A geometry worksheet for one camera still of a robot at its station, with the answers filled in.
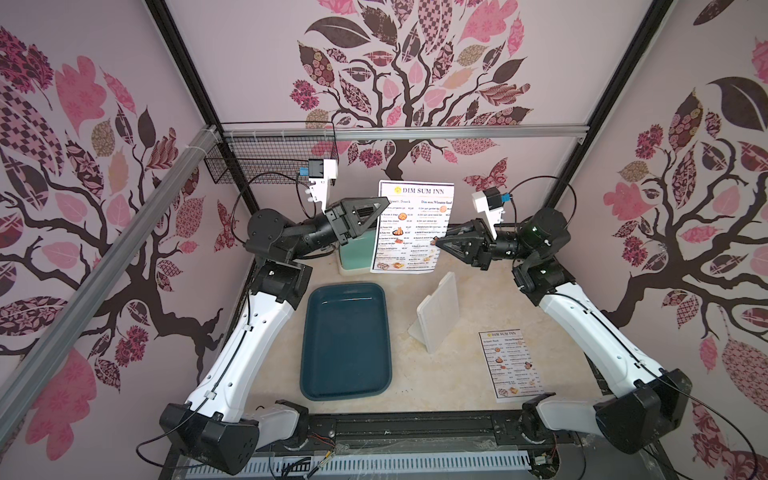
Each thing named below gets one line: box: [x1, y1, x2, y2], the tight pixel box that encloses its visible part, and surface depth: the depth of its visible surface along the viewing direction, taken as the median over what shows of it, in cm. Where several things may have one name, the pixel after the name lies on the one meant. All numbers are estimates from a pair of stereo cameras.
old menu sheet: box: [478, 328, 544, 403], surface depth 87 cm
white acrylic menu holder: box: [407, 272, 460, 354], surface depth 82 cm
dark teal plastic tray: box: [300, 283, 392, 401], surface depth 88 cm
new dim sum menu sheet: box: [370, 180, 454, 274], surface depth 54 cm
